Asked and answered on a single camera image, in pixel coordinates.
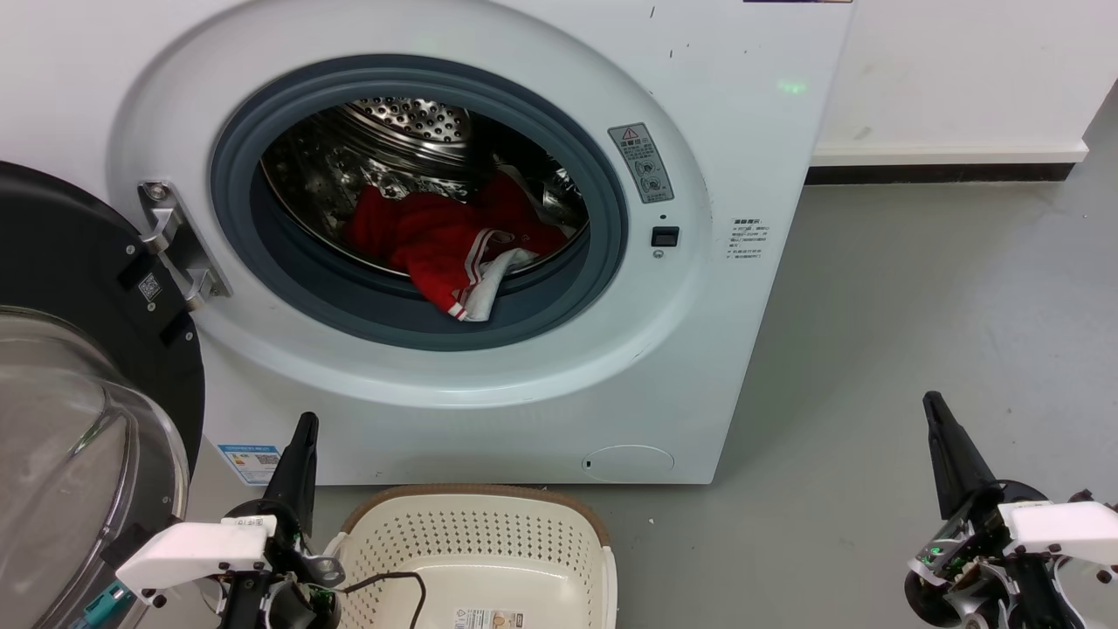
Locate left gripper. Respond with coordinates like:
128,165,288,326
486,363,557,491
218,412,346,629

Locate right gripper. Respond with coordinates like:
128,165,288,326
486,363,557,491
904,391,1088,629

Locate red and white garment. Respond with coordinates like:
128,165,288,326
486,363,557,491
343,170,570,322

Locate cream plastic laundry basket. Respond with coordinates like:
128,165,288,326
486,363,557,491
323,485,618,629

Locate printed paper label strip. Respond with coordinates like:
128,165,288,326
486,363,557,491
454,609,525,629

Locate washing machine door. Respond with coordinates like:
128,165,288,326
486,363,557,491
0,160,206,629

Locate stainless steel washing machine drum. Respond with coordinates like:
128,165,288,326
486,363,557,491
260,96,590,280

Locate blue energy label sticker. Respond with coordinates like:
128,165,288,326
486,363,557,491
218,443,282,486

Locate grey rubber door gasket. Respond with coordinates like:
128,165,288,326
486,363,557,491
210,54,630,352

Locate teal plastic connector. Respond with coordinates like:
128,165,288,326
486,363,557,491
74,581,132,629

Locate white front-load washing machine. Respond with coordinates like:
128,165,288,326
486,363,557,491
0,0,855,487

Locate clear glass door bowl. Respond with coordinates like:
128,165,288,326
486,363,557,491
0,306,190,629

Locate silver metal door hinge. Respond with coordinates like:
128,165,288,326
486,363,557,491
138,181,233,312

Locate white and black baseboard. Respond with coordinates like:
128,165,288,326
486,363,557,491
804,144,1089,184

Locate oval white filter cover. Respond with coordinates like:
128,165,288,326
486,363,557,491
583,445,675,483

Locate grey warning sticker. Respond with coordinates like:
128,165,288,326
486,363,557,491
608,122,675,204

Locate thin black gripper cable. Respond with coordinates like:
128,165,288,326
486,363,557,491
336,571,427,629

